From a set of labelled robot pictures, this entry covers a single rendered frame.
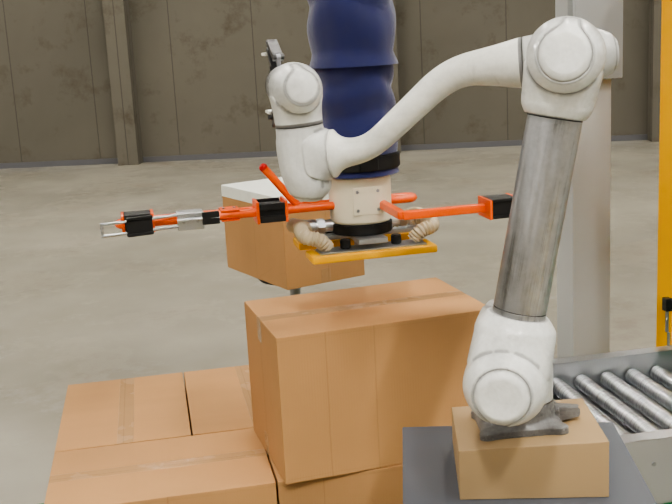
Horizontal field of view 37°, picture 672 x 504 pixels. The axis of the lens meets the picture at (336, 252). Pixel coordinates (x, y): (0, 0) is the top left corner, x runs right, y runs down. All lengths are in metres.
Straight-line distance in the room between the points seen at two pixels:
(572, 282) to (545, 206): 2.21
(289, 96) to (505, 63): 0.43
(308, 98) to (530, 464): 0.86
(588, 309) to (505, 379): 2.28
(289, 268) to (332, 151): 2.25
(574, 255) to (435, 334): 1.44
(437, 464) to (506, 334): 0.49
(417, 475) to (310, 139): 0.75
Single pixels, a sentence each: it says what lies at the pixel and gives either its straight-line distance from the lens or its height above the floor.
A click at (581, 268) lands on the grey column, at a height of 0.74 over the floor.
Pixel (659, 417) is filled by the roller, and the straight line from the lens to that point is 3.11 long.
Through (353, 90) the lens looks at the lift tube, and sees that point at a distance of 2.59.
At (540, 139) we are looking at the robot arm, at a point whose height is 1.48.
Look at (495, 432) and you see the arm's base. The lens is 2.10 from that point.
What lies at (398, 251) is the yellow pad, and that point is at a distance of 2.63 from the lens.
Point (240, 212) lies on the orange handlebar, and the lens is 2.64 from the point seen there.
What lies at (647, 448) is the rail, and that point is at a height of 0.57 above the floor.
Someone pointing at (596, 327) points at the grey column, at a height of 0.49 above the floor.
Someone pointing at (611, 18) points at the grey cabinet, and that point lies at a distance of 3.91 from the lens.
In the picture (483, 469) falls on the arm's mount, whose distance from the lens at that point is 2.07.
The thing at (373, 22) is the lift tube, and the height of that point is 1.71.
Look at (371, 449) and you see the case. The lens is 2.70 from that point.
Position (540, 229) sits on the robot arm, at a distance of 1.84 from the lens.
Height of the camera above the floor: 1.68
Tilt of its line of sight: 12 degrees down
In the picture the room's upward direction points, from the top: 3 degrees counter-clockwise
